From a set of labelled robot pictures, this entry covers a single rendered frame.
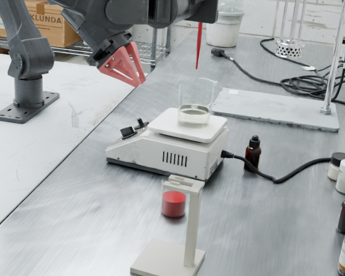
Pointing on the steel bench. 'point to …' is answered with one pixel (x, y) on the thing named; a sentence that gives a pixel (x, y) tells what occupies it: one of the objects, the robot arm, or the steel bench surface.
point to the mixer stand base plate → (275, 109)
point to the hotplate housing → (172, 154)
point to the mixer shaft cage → (285, 49)
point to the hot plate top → (166, 121)
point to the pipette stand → (176, 263)
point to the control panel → (130, 137)
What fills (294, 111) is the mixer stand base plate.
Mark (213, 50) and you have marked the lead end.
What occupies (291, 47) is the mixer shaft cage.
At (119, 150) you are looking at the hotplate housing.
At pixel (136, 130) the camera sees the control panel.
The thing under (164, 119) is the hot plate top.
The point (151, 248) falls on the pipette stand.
